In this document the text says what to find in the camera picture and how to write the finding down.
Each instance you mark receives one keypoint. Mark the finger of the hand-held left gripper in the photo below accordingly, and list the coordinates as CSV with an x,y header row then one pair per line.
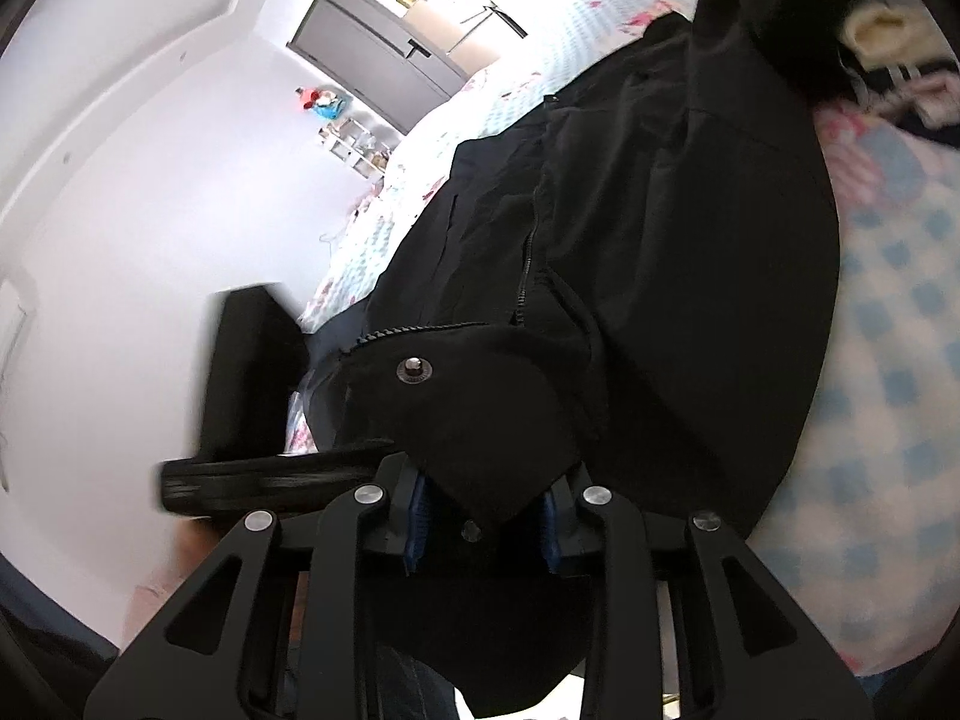
x,y
247,484

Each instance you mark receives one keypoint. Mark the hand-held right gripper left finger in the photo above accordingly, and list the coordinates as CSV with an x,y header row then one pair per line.
x,y
416,521

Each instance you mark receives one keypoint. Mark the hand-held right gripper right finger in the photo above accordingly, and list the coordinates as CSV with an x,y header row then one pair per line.
x,y
552,532

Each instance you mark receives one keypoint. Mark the black zip jacket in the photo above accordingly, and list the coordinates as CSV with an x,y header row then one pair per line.
x,y
637,277

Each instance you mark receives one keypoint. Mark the red blue toy figure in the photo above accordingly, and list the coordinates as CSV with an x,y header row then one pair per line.
x,y
324,101

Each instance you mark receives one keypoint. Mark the grey door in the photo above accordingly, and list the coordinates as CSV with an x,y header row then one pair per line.
x,y
360,52

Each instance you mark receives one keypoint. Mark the blue checked printed bedsheet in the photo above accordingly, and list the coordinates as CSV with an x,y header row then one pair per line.
x,y
885,390

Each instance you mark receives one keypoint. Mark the light wooden cabinet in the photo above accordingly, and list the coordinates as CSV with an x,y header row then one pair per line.
x,y
442,22

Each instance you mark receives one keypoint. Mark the white wall shelf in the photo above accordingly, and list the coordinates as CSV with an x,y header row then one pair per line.
x,y
352,142

